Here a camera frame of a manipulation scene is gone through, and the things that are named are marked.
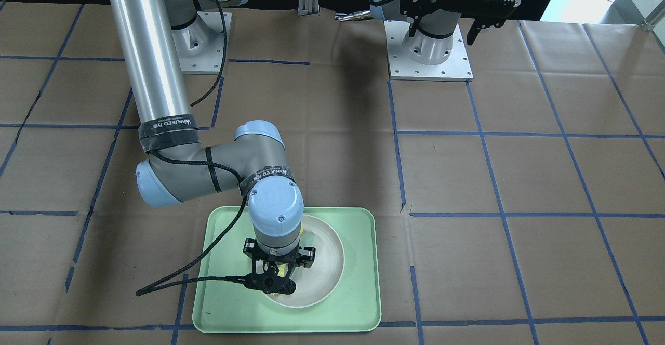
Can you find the light green rectangular tray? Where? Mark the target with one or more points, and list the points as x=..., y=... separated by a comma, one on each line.
x=354, y=305

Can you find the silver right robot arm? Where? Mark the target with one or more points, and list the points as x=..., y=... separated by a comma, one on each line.
x=157, y=38

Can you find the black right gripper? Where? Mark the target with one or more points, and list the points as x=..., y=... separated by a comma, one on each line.
x=308, y=256

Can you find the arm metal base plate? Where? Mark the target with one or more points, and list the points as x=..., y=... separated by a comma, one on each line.
x=200, y=46
x=422, y=58

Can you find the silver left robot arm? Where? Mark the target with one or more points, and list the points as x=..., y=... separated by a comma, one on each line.
x=432, y=22

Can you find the beige round plate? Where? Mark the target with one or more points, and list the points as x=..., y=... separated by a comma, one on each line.
x=314, y=284

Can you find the yellow plastic fork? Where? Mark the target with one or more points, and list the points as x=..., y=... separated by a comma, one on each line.
x=293, y=258

